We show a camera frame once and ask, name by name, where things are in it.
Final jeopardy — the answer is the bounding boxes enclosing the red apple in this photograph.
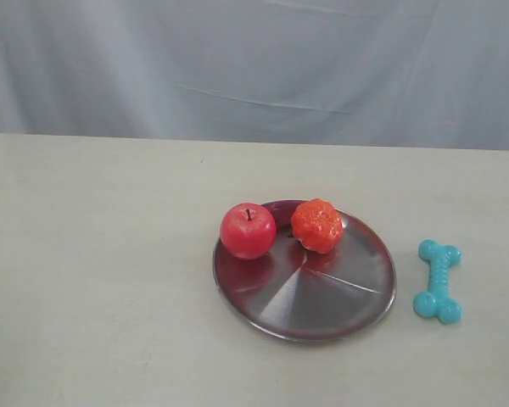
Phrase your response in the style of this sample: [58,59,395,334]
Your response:
[220,203,277,260]

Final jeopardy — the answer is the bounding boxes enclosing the grey fabric backdrop curtain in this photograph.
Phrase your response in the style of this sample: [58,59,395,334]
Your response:
[0,1,509,150]

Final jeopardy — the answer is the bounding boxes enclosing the round stainless steel plate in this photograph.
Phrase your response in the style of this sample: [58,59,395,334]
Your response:
[212,200,397,343]

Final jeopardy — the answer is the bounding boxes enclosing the teal toy bone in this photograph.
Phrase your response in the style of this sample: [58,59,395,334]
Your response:
[413,239,462,325]

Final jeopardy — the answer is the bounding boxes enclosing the orange toy fruit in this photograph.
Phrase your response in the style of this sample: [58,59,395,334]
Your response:
[290,198,344,254]

